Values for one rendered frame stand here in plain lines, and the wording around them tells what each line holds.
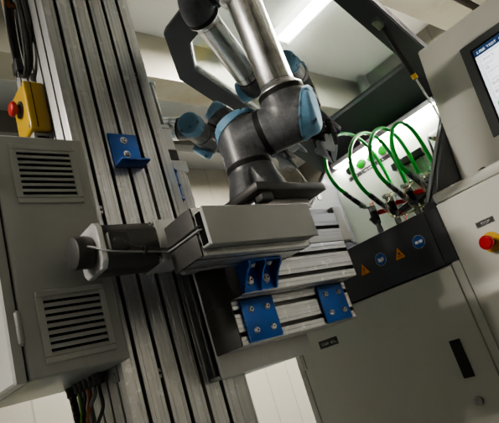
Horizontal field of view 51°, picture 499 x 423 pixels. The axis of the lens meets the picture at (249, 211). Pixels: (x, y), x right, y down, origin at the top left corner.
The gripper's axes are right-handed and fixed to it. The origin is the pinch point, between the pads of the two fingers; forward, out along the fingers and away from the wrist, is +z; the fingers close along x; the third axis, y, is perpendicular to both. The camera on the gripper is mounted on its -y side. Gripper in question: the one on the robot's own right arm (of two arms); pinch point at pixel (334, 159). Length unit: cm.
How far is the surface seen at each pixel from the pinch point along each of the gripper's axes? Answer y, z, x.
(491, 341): -3, 65, 22
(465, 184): -2.9, 25.7, 33.0
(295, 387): -150, 69, -204
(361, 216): -57, 5, -36
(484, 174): -2.9, 25.6, 38.6
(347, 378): -3, 64, -27
